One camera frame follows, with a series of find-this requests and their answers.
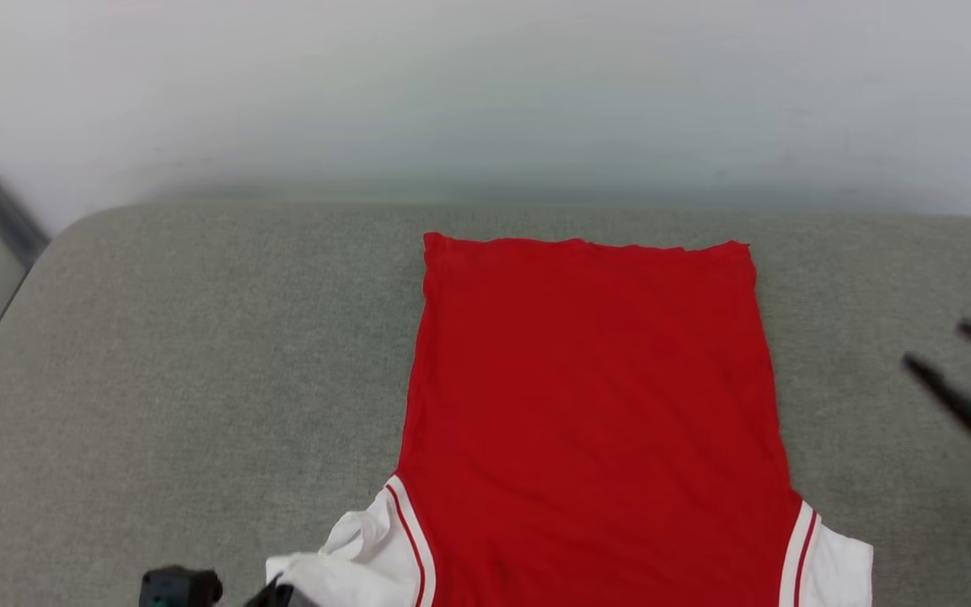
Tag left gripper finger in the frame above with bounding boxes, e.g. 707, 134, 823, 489
243, 573, 294, 607

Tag red and white jersey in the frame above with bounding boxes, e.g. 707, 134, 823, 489
265, 232, 876, 607

